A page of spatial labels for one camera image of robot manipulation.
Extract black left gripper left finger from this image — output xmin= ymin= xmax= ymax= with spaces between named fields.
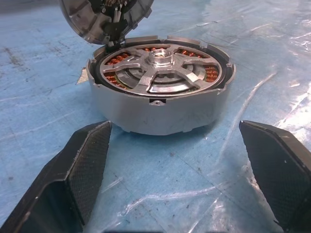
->
xmin=0 ymin=120 xmax=112 ymax=233

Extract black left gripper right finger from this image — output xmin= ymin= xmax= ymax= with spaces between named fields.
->
xmin=239 ymin=119 xmax=311 ymax=233

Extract black rotor with silver spokes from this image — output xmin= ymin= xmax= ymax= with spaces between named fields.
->
xmin=98 ymin=43 xmax=225 ymax=96

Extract silver motor housing copper coils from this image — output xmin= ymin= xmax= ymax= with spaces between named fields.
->
xmin=86 ymin=35 xmax=237 ymax=136

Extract silver motor cover circuit board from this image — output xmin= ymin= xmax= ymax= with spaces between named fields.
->
xmin=59 ymin=0 xmax=154 ymax=46

